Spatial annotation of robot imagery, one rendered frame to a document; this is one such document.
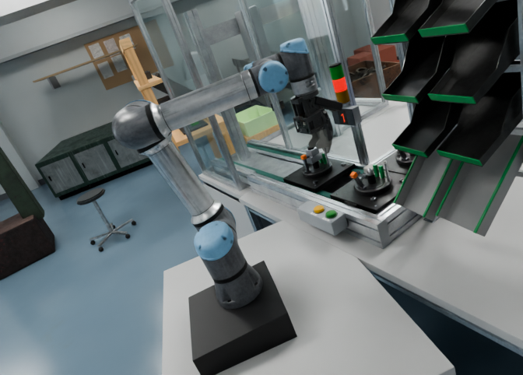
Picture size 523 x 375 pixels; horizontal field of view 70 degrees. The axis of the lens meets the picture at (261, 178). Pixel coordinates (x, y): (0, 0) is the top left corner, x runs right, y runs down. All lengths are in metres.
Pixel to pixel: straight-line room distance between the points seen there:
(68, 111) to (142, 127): 7.63
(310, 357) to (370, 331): 0.17
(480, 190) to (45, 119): 8.23
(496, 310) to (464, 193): 0.32
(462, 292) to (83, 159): 6.22
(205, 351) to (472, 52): 1.06
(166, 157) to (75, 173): 5.80
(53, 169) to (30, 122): 2.07
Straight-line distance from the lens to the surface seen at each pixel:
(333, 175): 1.65
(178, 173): 1.14
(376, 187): 1.44
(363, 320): 1.13
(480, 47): 1.16
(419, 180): 1.29
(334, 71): 1.53
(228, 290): 1.15
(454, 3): 1.09
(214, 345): 1.11
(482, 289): 1.19
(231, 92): 0.96
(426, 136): 1.19
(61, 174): 6.96
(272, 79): 0.95
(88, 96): 8.47
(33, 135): 8.87
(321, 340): 1.12
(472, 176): 1.21
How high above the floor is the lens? 1.68
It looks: 23 degrees down
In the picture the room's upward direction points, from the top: 20 degrees counter-clockwise
